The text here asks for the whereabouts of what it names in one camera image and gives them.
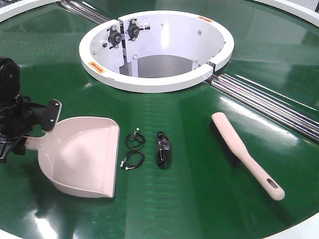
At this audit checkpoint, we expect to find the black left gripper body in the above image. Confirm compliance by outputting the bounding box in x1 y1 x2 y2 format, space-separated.
0 94 46 163

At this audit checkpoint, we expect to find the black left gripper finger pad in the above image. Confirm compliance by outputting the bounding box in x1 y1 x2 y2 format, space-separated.
40 99 62 132

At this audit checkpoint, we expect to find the pink plastic dustpan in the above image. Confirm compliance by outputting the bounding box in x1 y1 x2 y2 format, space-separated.
25 117 120 198

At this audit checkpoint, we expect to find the pink hand brush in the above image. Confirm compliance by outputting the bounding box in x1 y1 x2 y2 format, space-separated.
211 112 285 201

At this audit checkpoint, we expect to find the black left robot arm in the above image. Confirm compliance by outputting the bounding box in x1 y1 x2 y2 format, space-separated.
0 57 62 163

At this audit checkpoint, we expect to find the far chrome roller set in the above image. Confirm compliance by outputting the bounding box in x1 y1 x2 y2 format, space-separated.
58 0 110 24

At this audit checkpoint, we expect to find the white outer rim left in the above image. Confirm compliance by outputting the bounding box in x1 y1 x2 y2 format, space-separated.
0 0 57 22

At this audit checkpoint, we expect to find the white rim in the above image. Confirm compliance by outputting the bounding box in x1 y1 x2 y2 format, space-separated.
256 0 319 27
0 0 57 22

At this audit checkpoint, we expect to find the white outer rim right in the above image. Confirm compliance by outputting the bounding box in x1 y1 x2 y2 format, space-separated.
256 0 319 27

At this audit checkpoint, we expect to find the upper small black cable coil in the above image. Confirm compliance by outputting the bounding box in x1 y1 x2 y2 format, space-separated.
125 127 146 150

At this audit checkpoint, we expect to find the small black cable coil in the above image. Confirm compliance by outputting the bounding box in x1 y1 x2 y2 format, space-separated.
125 127 146 150
120 149 146 171

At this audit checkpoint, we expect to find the lower small black cable coil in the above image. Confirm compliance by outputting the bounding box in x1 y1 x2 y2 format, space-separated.
120 149 146 171

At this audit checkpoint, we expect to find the white central conveyor ring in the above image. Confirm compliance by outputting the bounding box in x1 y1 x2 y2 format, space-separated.
78 10 235 94

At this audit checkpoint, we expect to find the left black bearing mount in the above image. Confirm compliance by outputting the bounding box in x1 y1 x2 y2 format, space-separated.
108 25 122 49

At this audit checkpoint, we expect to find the black bearing mount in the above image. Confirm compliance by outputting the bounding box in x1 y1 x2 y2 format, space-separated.
126 18 151 41
108 25 122 49

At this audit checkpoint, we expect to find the right black bearing mount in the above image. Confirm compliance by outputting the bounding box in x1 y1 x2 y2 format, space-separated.
126 18 151 41

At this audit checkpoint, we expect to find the bundled black cable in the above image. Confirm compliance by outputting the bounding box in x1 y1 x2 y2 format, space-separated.
155 130 172 170

